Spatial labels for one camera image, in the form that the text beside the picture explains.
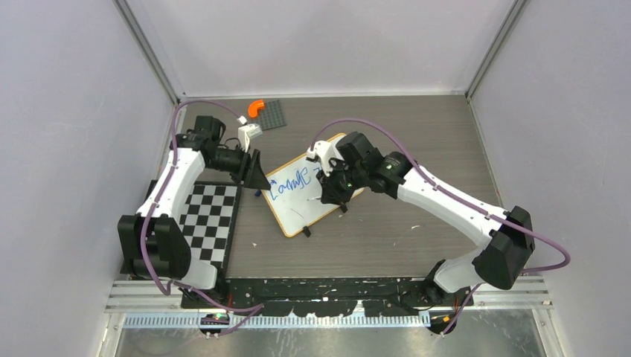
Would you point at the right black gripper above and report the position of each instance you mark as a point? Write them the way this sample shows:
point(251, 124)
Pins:
point(330, 193)

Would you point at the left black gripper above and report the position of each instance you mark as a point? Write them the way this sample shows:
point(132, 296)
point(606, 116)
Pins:
point(250, 172)

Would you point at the yellow framed whiteboard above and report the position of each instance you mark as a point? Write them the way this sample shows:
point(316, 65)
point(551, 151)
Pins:
point(291, 185)

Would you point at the black white checkerboard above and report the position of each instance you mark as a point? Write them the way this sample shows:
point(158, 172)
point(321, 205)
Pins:
point(207, 222)

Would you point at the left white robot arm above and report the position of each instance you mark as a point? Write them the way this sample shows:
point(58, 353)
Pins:
point(152, 242)

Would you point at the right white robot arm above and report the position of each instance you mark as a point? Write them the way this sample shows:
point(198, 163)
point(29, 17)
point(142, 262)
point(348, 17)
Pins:
point(502, 247)

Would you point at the grey studded baseplate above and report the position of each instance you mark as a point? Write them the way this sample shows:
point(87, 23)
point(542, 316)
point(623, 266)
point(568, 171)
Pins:
point(271, 116)

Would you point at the orange curved plastic piece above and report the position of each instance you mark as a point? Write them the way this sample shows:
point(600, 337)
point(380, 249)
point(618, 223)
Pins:
point(255, 108)

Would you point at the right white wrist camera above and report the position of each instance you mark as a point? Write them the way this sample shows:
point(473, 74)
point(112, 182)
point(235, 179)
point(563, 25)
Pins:
point(323, 152)

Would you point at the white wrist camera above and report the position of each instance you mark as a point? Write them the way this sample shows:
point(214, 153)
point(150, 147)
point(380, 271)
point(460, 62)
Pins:
point(246, 132)
point(323, 152)

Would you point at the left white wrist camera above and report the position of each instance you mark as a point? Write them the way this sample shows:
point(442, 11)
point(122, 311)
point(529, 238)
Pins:
point(246, 132)

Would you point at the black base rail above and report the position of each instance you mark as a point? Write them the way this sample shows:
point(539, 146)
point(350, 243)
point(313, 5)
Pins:
point(327, 297)

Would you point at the white slotted cable duct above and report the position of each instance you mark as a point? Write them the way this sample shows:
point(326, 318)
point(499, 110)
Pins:
point(190, 320)

